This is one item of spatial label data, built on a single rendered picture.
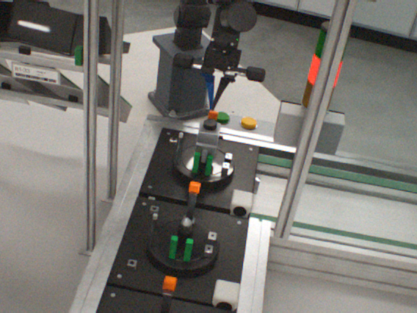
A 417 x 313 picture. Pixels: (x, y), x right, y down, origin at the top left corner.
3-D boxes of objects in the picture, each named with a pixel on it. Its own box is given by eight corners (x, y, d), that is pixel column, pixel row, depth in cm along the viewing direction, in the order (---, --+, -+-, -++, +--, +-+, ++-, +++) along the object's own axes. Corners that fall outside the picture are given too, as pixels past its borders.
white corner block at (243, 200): (230, 202, 132) (233, 188, 129) (250, 206, 132) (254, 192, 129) (227, 216, 128) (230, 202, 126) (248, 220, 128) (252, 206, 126)
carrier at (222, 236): (136, 203, 128) (139, 156, 120) (248, 225, 127) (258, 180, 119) (105, 289, 109) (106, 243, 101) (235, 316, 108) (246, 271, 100)
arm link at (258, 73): (182, 28, 126) (179, 24, 120) (270, 43, 125) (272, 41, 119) (175, 66, 127) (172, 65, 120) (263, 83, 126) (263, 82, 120)
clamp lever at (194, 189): (184, 216, 120) (191, 180, 118) (194, 217, 120) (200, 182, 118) (182, 222, 117) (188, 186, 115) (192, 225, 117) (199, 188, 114)
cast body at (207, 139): (198, 138, 136) (202, 112, 132) (218, 141, 136) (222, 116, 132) (192, 161, 129) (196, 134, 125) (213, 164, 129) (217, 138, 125)
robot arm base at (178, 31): (192, 37, 166) (194, 17, 163) (203, 48, 162) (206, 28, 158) (169, 40, 163) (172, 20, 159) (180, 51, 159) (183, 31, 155)
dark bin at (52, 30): (75, 39, 132) (81, 6, 130) (128, 54, 130) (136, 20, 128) (5, 38, 105) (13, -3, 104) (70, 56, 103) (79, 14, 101)
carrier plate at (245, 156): (161, 134, 148) (161, 126, 147) (258, 152, 147) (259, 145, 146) (138, 198, 129) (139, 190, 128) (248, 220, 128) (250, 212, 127)
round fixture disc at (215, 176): (178, 143, 143) (179, 137, 141) (236, 154, 142) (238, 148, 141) (166, 181, 132) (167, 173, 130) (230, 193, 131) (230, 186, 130)
